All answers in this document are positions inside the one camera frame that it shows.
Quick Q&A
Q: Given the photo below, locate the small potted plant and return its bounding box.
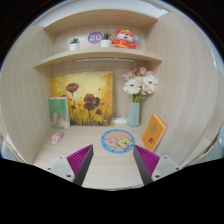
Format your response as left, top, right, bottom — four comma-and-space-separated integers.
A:
100, 32, 112, 47
70, 38, 80, 50

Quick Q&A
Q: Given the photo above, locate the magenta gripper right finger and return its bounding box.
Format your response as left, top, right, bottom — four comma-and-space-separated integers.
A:
132, 144, 183, 186

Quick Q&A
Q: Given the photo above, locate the light blue vase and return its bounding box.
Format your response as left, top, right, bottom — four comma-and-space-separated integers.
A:
127, 102, 140, 128

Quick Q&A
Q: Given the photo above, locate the white power adapter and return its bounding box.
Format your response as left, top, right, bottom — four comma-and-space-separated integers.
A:
113, 113, 127, 124

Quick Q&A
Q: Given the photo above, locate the right small potted plant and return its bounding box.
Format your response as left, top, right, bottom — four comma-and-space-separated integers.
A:
100, 32, 112, 47

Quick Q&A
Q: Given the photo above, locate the pink computer mouse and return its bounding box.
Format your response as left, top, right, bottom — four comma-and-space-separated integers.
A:
51, 131, 63, 145

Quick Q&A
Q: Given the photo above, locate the white led light bar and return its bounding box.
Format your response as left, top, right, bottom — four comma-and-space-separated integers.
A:
77, 57, 136, 63

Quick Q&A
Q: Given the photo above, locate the yellow poppy flower painting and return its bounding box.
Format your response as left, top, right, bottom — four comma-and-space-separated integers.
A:
51, 71, 113, 126

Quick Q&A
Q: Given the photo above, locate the left small potted plant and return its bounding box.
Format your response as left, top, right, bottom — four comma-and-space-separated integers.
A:
70, 38, 80, 50

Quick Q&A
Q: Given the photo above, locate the pink white flower bouquet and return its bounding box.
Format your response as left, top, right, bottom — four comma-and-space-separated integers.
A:
122, 67, 158, 103

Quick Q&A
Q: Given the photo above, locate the light wood shelf unit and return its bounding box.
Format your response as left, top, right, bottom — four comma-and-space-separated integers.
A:
0, 9, 224, 189

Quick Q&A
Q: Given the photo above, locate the orange notebook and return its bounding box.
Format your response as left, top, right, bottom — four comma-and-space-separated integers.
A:
142, 114, 167, 152

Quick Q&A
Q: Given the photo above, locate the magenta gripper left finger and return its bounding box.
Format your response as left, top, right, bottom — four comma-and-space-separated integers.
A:
46, 144, 95, 187

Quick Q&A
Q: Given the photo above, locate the green cover book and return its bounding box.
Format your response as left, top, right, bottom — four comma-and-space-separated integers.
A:
49, 97, 70, 129

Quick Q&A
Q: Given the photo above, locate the red plush doll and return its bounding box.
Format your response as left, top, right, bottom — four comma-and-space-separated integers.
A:
111, 29, 140, 49

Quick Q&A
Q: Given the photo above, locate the purple round number sign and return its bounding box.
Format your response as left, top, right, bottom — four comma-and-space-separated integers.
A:
88, 32, 103, 44

